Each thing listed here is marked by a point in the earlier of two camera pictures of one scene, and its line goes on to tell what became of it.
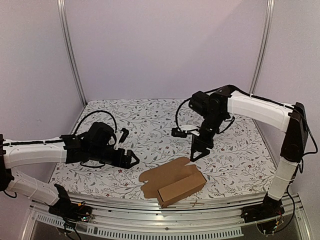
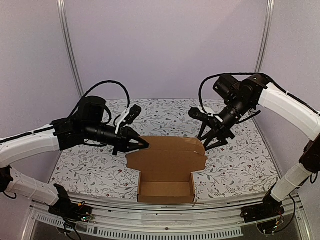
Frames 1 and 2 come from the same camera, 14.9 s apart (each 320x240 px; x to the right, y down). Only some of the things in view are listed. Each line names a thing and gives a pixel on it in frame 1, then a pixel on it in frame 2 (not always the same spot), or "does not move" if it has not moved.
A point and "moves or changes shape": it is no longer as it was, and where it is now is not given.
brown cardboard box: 172,181 moves or changes shape
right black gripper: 203,142 -> 219,129
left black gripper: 126,159 -> 123,139
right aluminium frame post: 258,68 does not move
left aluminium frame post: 64,17 does not move
